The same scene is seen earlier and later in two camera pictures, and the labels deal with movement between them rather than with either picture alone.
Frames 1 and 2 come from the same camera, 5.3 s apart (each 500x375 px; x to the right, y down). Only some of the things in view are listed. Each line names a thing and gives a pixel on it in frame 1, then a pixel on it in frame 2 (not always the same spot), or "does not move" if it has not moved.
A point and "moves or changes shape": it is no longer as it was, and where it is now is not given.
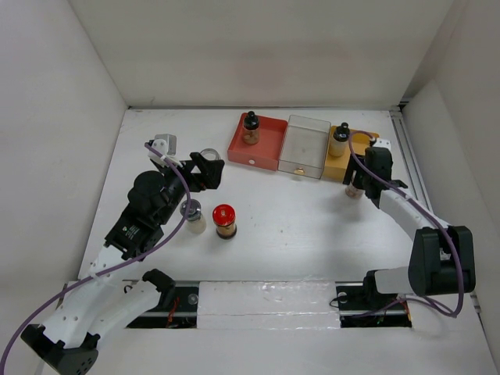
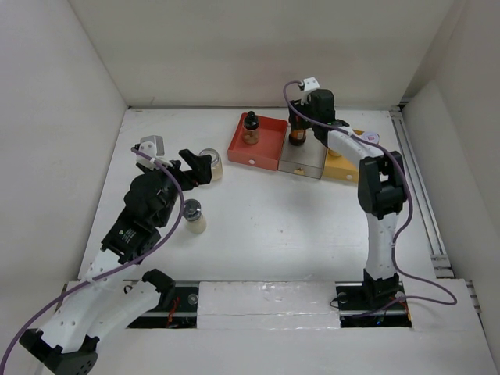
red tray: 265,153 does not move
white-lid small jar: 351,191 moves or changes shape
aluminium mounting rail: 398,119 does not move
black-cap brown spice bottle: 251,129 does not move
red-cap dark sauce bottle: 223,216 → 298,134
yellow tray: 336,167 does not move
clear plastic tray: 305,147 does not move
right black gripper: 348,174 → 298,104
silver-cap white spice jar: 196,222 does not move
